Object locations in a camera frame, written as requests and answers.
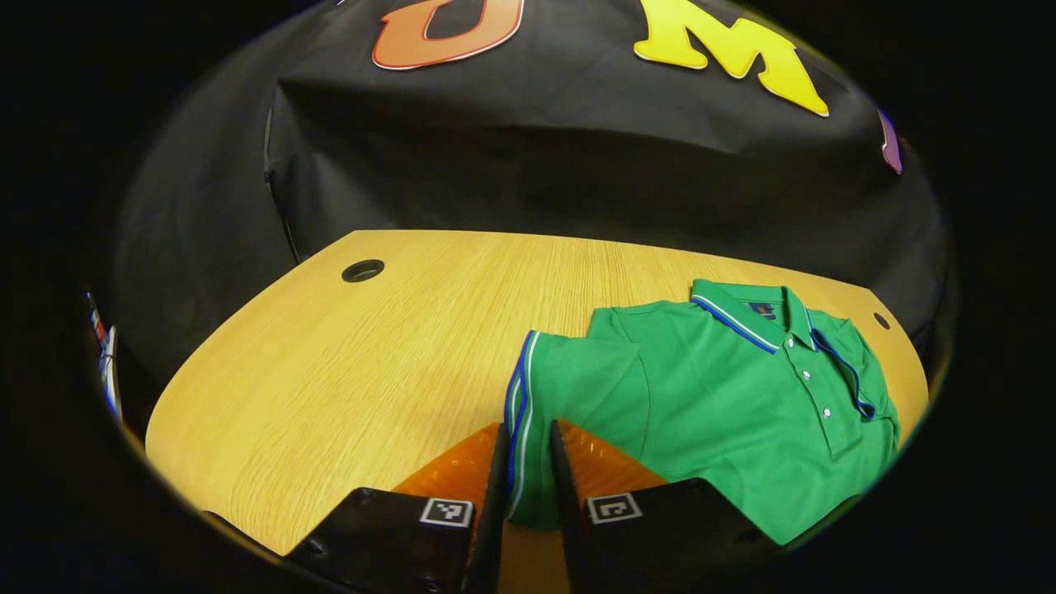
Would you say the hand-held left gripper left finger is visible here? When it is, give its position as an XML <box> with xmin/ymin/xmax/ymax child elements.
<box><xmin>285</xmin><ymin>422</ymin><xmax>511</xmax><ymax>594</ymax></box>

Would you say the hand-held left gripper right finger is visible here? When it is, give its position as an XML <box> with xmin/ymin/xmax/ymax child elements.
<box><xmin>549</xmin><ymin>419</ymin><xmax>785</xmax><ymax>594</ymax></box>

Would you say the green T-shirt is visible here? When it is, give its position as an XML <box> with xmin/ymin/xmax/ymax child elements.
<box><xmin>503</xmin><ymin>279</ymin><xmax>902</xmax><ymax>547</ymax></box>

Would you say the black backdrop cloth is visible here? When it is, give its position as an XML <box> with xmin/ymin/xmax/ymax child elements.
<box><xmin>111</xmin><ymin>0</ymin><xmax>950</xmax><ymax>389</ymax></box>

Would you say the computer monitor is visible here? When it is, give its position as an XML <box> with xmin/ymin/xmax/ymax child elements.
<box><xmin>87</xmin><ymin>293</ymin><xmax>125</xmax><ymax>422</ymax></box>

